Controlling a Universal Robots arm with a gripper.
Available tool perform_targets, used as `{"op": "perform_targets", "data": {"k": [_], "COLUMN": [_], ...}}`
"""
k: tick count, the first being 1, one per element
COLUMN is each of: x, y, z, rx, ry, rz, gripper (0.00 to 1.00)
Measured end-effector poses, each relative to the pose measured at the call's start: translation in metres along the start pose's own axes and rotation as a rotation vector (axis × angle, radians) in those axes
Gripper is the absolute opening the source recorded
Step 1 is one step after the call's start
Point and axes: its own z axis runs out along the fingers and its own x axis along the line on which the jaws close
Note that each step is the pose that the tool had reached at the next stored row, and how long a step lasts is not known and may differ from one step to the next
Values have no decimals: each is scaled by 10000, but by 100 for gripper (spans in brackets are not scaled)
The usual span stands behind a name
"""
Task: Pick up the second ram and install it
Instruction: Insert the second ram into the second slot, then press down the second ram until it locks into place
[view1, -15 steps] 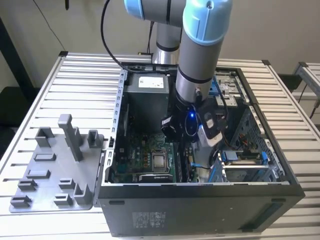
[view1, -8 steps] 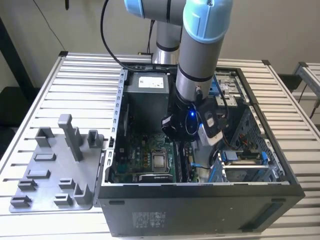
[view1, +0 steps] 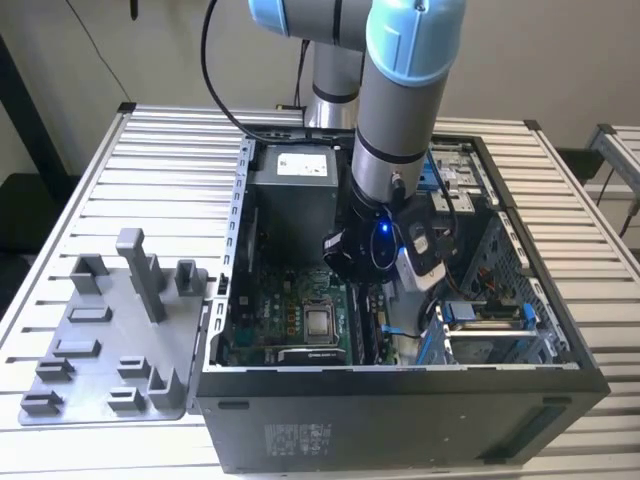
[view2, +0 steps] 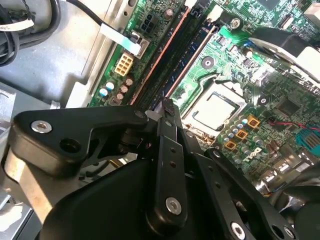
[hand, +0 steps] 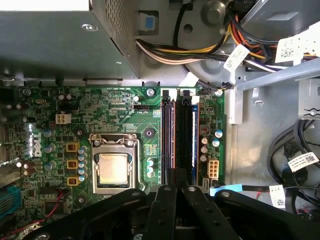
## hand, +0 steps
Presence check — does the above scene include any grey metal drive cage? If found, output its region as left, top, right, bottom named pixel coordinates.
left=233, top=0, right=320, bottom=121

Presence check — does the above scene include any black PC case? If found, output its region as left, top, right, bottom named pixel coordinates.
left=0, top=0, right=320, bottom=240

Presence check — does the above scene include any silver CPU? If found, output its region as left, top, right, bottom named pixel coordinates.
left=97, top=152, right=132, bottom=186

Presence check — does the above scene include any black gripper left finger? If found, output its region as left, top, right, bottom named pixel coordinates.
left=29, top=168, right=179, bottom=240

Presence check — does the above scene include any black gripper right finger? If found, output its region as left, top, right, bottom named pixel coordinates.
left=177, top=169, right=320, bottom=240

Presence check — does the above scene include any power supply wire bundle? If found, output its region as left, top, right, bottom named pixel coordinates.
left=135, top=13, right=278, bottom=73

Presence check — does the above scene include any metal socket cover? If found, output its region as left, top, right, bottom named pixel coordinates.
left=90, top=136, right=141, bottom=195

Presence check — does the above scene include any blue RAM stick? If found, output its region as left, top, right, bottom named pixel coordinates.
left=185, top=99, right=200, bottom=183

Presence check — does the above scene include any green motherboard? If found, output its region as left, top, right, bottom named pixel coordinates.
left=0, top=86, right=227, bottom=240

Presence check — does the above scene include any black RAM slot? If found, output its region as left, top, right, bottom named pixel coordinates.
left=161, top=98, right=169, bottom=186
left=168, top=98, right=175, bottom=171

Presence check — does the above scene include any grey power supply unit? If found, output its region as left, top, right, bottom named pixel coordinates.
left=0, top=11, right=141, bottom=81

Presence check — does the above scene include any blue flat data cable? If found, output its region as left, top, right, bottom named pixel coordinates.
left=209, top=183, right=271, bottom=198

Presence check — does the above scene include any black cable with white label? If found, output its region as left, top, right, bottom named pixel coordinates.
left=266, top=119, right=320, bottom=221

